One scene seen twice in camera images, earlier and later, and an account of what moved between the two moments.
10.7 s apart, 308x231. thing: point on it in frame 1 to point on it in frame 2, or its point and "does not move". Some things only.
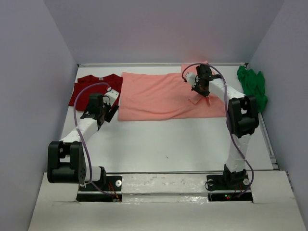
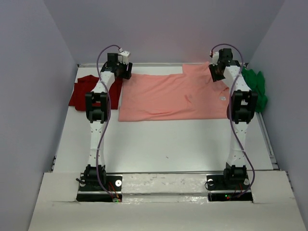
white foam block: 187,184 does not move
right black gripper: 205,94 to 215,77
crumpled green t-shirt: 253,84 does not move
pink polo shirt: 156,96 does not move
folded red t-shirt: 110,85 does not move
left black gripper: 110,112 to 126,74
